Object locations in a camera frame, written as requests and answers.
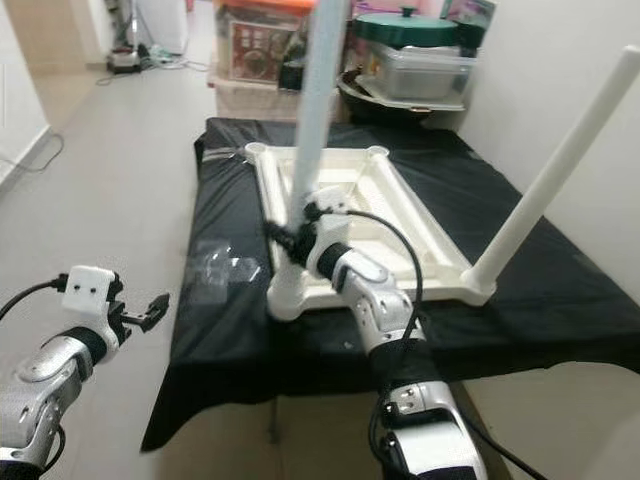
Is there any white plastic children table top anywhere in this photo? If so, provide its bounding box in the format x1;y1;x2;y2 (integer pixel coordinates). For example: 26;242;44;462
243;140;501;311

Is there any clear tape cross patch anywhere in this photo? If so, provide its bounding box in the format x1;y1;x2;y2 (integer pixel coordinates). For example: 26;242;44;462
195;240;261;291

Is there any clear tape strip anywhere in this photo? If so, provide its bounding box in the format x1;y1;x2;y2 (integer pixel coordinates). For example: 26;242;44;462
198;148;251;163

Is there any black tablecloth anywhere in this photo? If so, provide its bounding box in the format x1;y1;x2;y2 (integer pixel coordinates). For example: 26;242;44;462
140;118;640;451

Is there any beige patterned cloth cover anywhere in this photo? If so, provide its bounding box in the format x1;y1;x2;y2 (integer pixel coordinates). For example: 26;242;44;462
210;78;306;121

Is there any black wok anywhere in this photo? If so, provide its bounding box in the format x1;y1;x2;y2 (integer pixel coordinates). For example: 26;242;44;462
338;70;386;123

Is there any dark curved metal sheet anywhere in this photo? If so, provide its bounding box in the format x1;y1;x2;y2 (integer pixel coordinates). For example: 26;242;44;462
280;20;321;91

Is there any clear storage box orange lid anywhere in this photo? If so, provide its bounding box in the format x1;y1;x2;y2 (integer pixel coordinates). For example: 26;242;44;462
215;0;311;86

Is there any clear plastic container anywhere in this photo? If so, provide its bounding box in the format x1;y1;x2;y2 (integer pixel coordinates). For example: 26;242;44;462
365;45;479;106

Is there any green round pot lid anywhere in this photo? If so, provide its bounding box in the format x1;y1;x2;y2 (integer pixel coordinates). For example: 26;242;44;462
353;8;461;48

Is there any white appliance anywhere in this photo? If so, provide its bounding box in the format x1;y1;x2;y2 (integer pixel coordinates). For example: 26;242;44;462
135;0;186;51

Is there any dark printed picture box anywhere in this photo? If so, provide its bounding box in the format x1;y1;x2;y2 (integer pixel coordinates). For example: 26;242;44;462
440;0;496;51

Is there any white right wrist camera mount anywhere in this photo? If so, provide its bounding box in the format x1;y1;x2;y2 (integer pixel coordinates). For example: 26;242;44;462
305;187;351;271

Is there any black wall cable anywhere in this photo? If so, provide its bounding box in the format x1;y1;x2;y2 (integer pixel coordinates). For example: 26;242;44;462
0;130;66;173

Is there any tangled floor cable bundle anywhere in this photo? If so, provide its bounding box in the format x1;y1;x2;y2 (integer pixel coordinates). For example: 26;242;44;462
100;50;211;86

